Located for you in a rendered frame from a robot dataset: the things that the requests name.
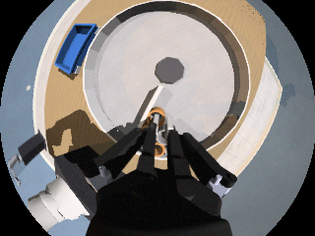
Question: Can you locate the bronze bushing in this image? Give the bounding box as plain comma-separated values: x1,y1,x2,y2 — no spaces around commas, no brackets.
155,141,165,156
142,121,148,131
147,107,165,127

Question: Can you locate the blue plastic crate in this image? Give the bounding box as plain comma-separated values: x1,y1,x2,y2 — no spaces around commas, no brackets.
54,24,101,75

